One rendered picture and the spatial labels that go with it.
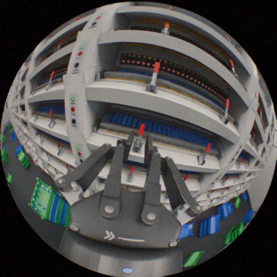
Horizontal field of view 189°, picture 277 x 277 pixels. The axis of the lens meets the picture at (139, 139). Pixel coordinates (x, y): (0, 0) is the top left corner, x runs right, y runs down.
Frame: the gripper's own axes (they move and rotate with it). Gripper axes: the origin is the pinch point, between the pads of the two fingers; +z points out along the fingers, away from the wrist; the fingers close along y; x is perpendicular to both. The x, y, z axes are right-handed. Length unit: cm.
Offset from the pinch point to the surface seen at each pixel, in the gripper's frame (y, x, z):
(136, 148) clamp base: -0.1, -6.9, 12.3
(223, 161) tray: 42.3, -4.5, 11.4
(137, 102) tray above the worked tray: -2.5, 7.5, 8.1
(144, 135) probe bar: 1.6, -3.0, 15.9
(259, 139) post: 113, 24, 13
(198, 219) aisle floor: 107, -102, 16
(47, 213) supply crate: -48, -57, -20
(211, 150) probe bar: 33.6, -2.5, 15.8
